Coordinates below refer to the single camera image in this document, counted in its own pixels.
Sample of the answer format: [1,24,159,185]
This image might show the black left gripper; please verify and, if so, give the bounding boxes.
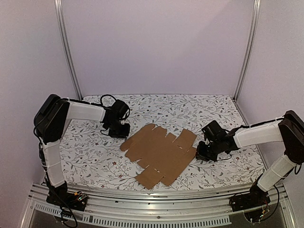
[106,120,130,138]

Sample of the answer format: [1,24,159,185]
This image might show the brown cardboard box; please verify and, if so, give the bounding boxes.
[120,123,197,190]

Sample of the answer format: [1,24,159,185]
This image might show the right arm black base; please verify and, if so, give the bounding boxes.
[229,186,270,223]

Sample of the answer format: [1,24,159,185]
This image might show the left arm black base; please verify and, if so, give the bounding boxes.
[46,182,88,211]

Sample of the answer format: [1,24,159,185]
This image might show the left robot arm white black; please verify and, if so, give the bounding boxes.
[33,94,131,206]

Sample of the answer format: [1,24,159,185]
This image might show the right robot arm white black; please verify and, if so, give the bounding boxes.
[196,110,304,207]

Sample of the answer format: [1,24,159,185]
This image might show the floral patterned table mat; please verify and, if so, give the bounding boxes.
[49,95,265,191]

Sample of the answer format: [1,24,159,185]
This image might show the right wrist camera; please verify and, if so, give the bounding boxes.
[201,120,226,142]

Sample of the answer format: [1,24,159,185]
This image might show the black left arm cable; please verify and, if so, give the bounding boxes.
[99,94,119,107]

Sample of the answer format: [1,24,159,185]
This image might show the aluminium front rail frame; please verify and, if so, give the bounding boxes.
[19,182,297,228]

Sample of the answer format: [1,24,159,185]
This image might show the left aluminium corner post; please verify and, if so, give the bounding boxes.
[54,0,83,100]

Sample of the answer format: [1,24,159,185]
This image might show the aluminium corner post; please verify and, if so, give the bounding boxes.
[54,0,83,100]
[233,0,261,102]

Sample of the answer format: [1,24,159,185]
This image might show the right aluminium corner post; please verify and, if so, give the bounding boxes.
[233,0,261,102]

